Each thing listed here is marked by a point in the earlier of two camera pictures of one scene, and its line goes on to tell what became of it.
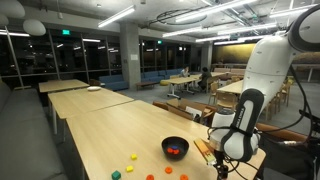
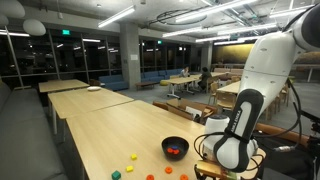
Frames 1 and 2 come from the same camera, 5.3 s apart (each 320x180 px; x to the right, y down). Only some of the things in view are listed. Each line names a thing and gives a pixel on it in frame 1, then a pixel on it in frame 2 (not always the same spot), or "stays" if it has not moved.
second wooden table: x=70 y=103 stays
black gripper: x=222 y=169 to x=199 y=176
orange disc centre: x=168 y=170 stays
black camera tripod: x=314 y=138 stays
